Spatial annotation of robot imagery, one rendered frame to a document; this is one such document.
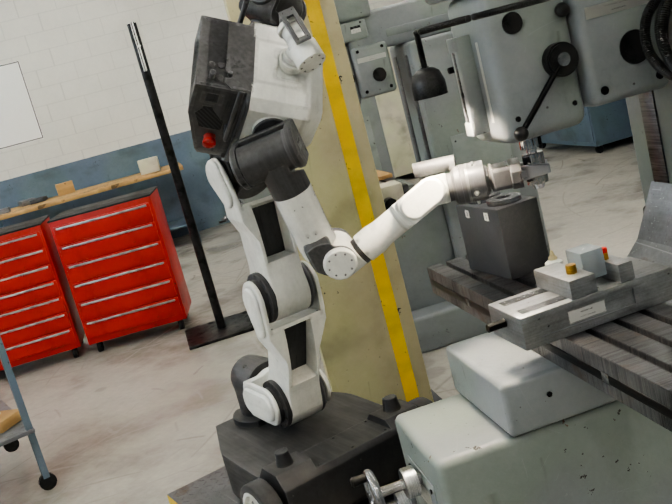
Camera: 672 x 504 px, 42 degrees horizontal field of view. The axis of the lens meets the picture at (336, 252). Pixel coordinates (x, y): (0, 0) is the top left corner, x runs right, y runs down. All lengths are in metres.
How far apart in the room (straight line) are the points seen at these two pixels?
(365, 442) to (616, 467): 0.68
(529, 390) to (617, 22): 0.78
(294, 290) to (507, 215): 0.59
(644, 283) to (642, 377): 0.35
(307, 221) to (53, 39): 9.05
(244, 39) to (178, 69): 8.78
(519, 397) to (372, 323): 1.92
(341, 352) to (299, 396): 1.26
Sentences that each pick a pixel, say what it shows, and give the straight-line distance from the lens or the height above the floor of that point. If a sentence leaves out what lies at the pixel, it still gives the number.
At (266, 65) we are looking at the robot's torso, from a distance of 2.03.
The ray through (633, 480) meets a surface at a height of 0.53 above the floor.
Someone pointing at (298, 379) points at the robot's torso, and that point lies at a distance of 2.49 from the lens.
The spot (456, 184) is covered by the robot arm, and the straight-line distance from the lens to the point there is 1.96.
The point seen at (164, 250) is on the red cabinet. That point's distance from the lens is 6.33.
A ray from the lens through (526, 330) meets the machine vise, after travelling 1.79.
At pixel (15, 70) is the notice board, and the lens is 10.88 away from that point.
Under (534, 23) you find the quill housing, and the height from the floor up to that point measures 1.54.
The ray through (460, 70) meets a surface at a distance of 1.91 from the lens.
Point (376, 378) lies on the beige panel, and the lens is 3.83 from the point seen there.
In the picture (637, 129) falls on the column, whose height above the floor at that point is 1.22.
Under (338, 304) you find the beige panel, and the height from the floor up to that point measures 0.60.
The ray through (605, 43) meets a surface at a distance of 1.94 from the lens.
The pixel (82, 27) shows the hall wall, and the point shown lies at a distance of 10.85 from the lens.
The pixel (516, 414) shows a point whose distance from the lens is 1.90.
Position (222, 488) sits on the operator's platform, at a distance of 2.86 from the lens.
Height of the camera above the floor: 1.57
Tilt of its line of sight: 12 degrees down
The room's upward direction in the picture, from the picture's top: 15 degrees counter-clockwise
